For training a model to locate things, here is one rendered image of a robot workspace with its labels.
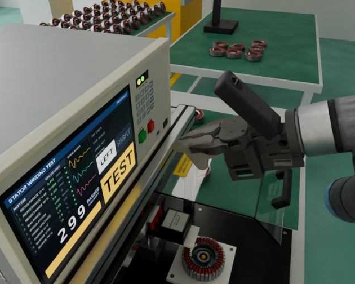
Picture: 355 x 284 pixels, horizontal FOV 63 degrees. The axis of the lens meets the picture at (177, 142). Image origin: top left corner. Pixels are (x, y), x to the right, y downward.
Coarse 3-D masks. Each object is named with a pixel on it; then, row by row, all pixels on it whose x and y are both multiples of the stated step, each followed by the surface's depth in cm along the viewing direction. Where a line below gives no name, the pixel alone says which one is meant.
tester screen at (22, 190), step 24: (96, 120) 39; (120, 120) 45; (72, 144) 35; (96, 144) 40; (48, 168) 32; (72, 168) 36; (96, 168) 41; (24, 192) 29; (48, 192) 33; (72, 192) 37; (96, 192) 43; (24, 216) 30; (48, 216) 33; (96, 216) 44; (24, 240) 30; (48, 240) 34; (48, 264) 35
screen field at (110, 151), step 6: (126, 126) 47; (120, 132) 46; (126, 132) 48; (120, 138) 46; (126, 138) 48; (114, 144) 45; (120, 144) 47; (108, 150) 43; (114, 150) 45; (102, 156) 42; (108, 156) 44; (114, 156) 46; (102, 162) 42; (108, 162) 44; (102, 168) 43
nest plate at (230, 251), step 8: (224, 248) 80; (232, 248) 80; (176, 256) 78; (232, 256) 78; (176, 264) 77; (232, 264) 77; (168, 272) 75; (176, 272) 75; (184, 272) 75; (224, 272) 75; (168, 280) 73; (176, 280) 73; (184, 280) 73; (192, 280) 73; (200, 280) 73; (216, 280) 73; (224, 280) 73
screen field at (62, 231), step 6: (84, 204) 40; (78, 210) 39; (84, 210) 40; (72, 216) 38; (78, 216) 39; (66, 222) 37; (72, 222) 38; (78, 222) 40; (66, 228) 37; (72, 228) 38; (60, 234) 36; (66, 234) 38; (60, 240) 37
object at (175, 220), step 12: (168, 216) 72; (180, 216) 72; (132, 228) 73; (156, 228) 71; (168, 228) 69; (180, 228) 69; (192, 228) 74; (168, 240) 71; (180, 240) 69; (192, 240) 71
